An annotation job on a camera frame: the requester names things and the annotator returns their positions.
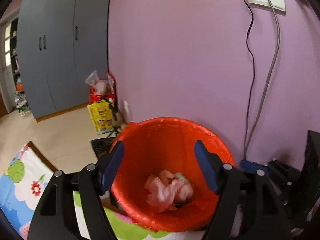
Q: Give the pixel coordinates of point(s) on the red bag with plastic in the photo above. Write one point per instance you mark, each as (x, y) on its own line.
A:
(101, 87)

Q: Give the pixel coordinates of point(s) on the yellow snack package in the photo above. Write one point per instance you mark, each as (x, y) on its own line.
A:
(101, 116)

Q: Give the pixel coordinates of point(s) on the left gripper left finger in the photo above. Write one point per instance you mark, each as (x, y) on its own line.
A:
(55, 216)

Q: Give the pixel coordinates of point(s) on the pink foam net sleeve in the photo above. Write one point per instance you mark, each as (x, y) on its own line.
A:
(168, 191)

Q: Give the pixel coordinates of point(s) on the grey door with windows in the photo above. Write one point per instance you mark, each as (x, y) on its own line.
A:
(7, 79)

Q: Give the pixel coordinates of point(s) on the cartoon printed blue tablecloth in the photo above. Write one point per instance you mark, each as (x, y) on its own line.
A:
(22, 185)

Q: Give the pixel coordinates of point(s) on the dark shelving unit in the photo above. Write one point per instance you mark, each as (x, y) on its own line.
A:
(14, 57)

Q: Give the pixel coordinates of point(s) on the green label water jug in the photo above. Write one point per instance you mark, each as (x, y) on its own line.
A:
(21, 104)

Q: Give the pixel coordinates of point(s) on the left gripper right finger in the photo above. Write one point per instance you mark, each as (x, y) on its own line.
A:
(245, 199)

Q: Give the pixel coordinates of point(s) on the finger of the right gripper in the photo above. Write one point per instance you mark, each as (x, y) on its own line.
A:
(251, 167)

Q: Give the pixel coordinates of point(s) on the grey blue wardrobe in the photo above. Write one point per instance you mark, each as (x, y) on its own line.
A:
(59, 44)

